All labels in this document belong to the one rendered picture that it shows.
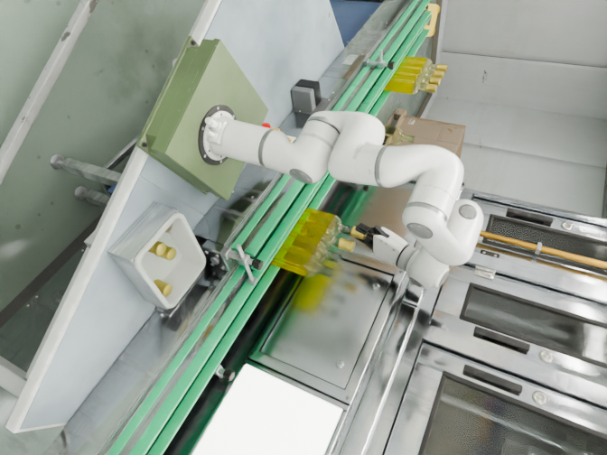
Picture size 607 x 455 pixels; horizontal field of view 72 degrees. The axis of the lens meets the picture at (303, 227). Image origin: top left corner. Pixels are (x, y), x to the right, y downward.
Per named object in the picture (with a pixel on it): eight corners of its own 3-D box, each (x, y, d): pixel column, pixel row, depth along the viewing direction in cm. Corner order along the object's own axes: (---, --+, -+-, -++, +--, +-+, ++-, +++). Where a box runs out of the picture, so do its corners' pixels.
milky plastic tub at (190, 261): (146, 301, 113) (171, 312, 110) (106, 251, 97) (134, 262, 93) (185, 254, 123) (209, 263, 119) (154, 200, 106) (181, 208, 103)
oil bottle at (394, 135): (354, 137, 188) (411, 148, 178) (352, 128, 184) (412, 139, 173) (359, 128, 191) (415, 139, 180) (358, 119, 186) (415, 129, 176)
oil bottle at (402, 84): (371, 89, 192) (434, 97, 181) (371, 78, 188) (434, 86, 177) (376, 82, 195) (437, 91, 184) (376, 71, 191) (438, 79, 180)
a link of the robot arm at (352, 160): (369, 170, 82) (397, 106, 87) (276, 159, 96) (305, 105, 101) (384, 196, 89) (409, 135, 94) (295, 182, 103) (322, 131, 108)
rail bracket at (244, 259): (230, 278, 124) (266, 292, 119) (213, 242, 111) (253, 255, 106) (236, 270, 125) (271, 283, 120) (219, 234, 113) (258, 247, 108)
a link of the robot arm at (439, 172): (365, 179, 81) (438, 189, 73) (391, 126, 86) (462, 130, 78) (385, 218, 91) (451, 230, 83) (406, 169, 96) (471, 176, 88)
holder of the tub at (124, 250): (154, 311, 118) (174, 320, 115) (106, 250, 97) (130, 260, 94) (190, 264, 127) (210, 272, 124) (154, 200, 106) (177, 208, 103)
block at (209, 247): (209, 267, 125) (228, 274, 122) (199, 247, 118) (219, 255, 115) (216, 258, 127) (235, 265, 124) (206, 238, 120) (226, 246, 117)
